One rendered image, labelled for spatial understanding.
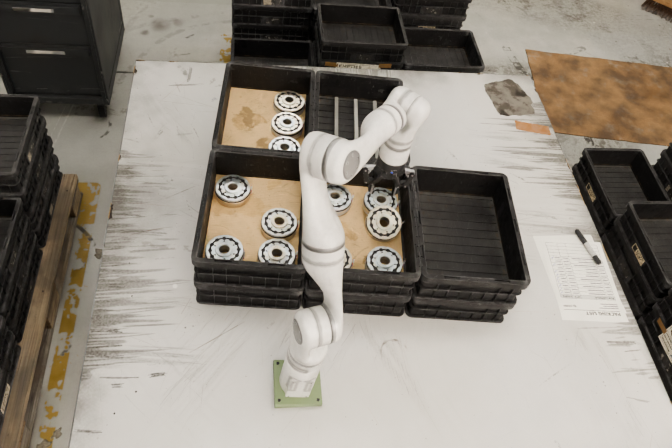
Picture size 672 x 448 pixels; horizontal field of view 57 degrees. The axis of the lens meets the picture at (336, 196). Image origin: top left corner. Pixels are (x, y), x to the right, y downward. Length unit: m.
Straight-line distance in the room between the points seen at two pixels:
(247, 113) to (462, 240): 0.82
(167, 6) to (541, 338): 2.96
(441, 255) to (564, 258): 0.48
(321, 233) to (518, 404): 0.83
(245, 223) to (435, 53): 1.76
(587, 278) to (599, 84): 2.19
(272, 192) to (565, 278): 0.96
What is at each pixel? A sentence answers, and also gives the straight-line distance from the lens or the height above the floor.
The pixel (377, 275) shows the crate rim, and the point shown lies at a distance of 1.63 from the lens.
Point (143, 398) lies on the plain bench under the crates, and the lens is 1.72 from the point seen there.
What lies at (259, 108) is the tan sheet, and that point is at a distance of 2.13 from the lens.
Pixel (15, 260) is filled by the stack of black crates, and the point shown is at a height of 0.38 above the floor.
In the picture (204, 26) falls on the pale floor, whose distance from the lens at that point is 3.88.
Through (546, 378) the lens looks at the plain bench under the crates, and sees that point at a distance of 1.91.
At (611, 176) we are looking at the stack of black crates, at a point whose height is 0.27.
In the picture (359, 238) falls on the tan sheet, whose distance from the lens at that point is 1.81.
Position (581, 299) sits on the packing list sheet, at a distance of 2.09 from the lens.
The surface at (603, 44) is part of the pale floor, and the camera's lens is 4.54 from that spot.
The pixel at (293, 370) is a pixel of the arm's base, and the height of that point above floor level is 0.85.
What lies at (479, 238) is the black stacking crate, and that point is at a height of 0.83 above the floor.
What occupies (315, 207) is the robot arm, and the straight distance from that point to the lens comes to 1.27.
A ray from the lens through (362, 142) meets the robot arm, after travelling 1.23.
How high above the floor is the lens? 2.29
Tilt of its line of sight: 50 degrees down
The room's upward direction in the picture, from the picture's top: 11 degrees clockwise
